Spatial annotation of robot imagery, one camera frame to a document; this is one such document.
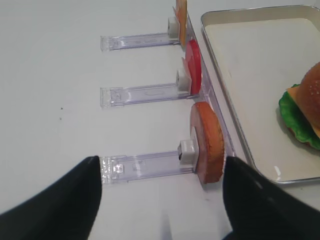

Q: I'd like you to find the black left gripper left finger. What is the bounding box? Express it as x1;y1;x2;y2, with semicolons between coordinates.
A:
0;156;102;240

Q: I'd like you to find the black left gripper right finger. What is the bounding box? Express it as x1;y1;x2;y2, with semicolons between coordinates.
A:
222;156;320;240

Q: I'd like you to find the sesame bun top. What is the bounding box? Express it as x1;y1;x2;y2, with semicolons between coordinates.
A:
297;62;320;129

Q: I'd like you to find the green lettuce on burger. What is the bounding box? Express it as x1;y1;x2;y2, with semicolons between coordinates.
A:
278;91;320;151

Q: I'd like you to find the cheese slice on burger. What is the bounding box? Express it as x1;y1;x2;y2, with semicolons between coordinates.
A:
286;83;320;139

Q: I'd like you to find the standing red tomato slice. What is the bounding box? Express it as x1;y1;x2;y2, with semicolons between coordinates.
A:
185;39;202;95

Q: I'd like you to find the standing cheese slice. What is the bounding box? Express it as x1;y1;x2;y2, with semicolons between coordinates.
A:
174;0;188;48

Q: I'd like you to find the clear pusher track near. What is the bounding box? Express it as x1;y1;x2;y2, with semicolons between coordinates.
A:
99;139;199;185

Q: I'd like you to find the clear pusher track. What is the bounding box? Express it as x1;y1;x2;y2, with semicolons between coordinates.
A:
99;139;199;185
100;68;192;109
100;16;180;52

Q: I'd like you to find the standing bun slice left rack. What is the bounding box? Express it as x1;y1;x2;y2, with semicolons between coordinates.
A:
189;101;225;185

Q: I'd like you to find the clear pusher track middle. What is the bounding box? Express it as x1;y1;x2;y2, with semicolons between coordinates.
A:
100;68;192;109

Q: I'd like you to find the white rectangular metal tray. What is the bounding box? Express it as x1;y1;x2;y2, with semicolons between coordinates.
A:
201;5;320;184

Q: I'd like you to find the clear pusher track far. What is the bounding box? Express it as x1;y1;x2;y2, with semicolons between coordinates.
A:
100;16;180;52

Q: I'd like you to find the clear left holder rail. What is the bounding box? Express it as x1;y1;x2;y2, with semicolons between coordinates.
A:
173;6;235;157

